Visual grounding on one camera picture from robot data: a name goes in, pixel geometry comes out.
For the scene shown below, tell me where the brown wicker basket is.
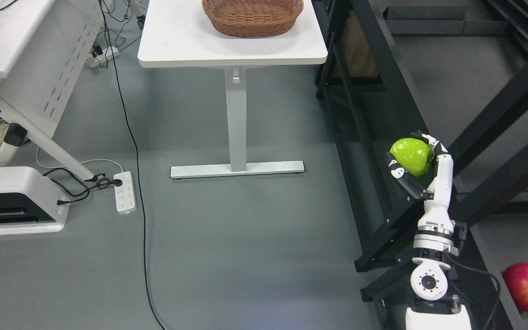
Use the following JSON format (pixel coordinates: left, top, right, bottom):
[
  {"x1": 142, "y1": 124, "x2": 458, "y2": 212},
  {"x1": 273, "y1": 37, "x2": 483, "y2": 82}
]
[{"x1": 202, "y1": 0, "x2": 304, "y2": 38}]

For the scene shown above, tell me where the white robot base unit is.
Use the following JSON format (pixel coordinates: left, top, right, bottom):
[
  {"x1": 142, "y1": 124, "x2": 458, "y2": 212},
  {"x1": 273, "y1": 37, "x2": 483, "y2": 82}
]
[{"x1": 0, "y1": 166, "x2": 69, "y2": 235}]

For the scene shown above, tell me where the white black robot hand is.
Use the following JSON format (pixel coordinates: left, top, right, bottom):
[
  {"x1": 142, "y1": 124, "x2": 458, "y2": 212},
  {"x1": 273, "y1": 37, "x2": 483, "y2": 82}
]
[{"x1": 387, "y1": 130, "x2": 453, "y2": 231}]

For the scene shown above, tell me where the long black floor cable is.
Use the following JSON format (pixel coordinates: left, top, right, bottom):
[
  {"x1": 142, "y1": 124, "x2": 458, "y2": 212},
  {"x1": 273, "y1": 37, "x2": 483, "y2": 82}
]
[{"x1": 99, "y1": 0, "x2": 166, "y2": 330}]

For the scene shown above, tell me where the black metal shelf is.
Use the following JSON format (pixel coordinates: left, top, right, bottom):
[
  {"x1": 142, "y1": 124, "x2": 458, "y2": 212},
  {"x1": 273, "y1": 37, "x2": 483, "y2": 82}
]
[{"x1": 313, "y1": 0, "x2": 528, "y2": 330}]

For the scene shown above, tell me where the white power strip near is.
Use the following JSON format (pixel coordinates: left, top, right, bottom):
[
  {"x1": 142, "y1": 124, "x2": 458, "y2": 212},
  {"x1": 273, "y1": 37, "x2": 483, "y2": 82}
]
[{"x1": 113, "y1": 171, "x2": 138, "y2": 215}]

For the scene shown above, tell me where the green apple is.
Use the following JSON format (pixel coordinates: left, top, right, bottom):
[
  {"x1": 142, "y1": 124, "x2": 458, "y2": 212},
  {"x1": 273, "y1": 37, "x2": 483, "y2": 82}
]
[{"x1": 390, "y1": 137, "x2": 434, "y2": 178}]

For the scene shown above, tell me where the white folding table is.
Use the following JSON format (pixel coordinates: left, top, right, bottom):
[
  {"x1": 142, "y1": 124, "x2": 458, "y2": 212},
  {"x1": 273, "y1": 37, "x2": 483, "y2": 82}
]
[{"x1": 0, "y1": 0, "x2": 103, "y2": 182}]

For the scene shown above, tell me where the white power strip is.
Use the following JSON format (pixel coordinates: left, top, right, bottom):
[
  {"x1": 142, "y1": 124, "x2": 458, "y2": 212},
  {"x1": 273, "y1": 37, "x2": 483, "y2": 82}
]
[
  {"x1": 113, "y1": 171, "x2": 138, "y2": 215},
  {"x1": 84, "y1": 46, "x2": 120, "y2": 68}
]

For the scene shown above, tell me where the white standing desk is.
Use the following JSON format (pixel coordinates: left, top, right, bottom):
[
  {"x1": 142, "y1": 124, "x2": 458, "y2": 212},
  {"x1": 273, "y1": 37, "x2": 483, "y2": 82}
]
[{"x1": 137, "y1": 0, "x2": 328, "y2": 179}]

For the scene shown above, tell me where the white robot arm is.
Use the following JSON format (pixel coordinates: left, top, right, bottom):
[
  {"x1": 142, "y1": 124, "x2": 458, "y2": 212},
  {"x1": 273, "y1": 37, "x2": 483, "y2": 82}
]
[{"x1": 405, "y1": 223, "x2": 472, "y2": 330}]

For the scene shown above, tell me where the white power strip far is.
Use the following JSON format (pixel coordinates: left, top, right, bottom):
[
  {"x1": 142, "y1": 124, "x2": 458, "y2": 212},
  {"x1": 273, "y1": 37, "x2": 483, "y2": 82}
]
[{"x1": 84, "y1": 46, "x2": 120, "y2": 68}]

